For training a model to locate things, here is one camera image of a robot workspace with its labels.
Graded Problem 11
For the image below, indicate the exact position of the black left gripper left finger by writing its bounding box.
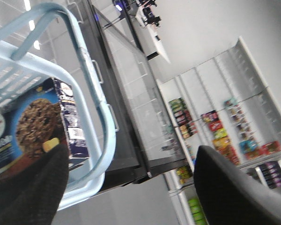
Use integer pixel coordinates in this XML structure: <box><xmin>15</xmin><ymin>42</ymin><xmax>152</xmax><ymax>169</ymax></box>
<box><xmin>0</xmin><ymin>144</ymin><xmax>69</xmax><ymax>225</ymax></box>

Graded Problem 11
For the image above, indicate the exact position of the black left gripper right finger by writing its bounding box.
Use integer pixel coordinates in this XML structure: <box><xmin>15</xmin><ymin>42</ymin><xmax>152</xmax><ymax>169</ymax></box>
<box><xmin>193</xmin><ymin>145</ymin><xmax>281</xmax><ymax>225</ymax></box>

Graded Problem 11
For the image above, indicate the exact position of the white chest freezer far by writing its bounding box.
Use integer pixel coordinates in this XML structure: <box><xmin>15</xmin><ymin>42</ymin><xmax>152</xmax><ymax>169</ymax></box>
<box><xmin>84</xmin><ymin>0</ymin><xmax>187</xmax><ymax>183</ymax></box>

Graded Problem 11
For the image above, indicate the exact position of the white snack shelf unit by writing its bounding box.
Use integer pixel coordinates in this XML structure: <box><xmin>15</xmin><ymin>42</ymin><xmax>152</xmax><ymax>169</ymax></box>
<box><xmin>158</xmin><ymin>37</ymin><xmax>281</xmax><ymax>225</ymax></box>

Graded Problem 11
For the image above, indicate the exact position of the dark blue cookie box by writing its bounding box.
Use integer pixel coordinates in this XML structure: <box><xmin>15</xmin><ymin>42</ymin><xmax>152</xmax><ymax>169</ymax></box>
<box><xmin>0</xmin><ymin>78</ymin><xmax>89</xmax><ymax>180</ymax></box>

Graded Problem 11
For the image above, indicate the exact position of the light blue plastic basket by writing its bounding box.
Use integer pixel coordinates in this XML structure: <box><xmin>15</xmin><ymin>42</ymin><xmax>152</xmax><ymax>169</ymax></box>
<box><xmin>0</xmin><ymin>2</ymin><xmax>117</xmax><ymax>211</ymax></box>

